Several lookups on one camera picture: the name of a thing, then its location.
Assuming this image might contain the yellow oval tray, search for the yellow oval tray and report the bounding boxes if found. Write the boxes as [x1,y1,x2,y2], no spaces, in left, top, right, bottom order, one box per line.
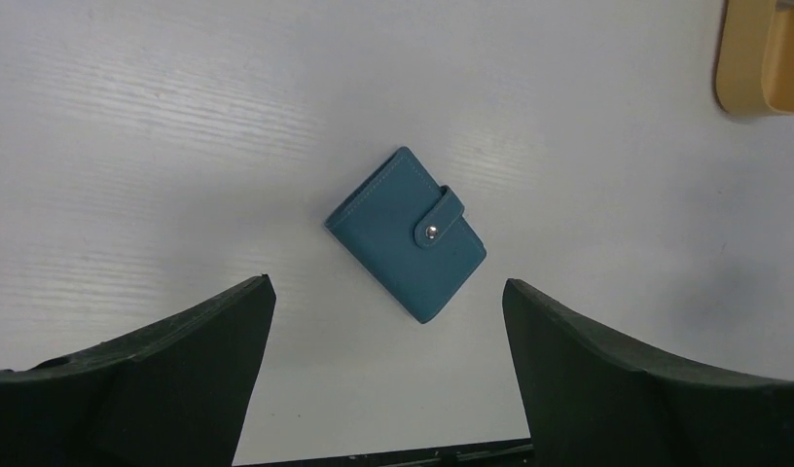
[713,0,794,118]

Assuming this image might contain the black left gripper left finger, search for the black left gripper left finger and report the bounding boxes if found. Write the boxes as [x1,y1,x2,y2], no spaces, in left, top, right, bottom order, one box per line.
[0,275,276,466]

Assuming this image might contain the blue leather card holder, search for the blue leather card holder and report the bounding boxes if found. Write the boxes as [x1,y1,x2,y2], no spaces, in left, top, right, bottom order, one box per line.
[324,147,487,323]

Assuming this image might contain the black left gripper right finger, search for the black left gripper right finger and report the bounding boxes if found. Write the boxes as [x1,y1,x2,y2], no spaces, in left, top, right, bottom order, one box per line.
[502,279,794,466]

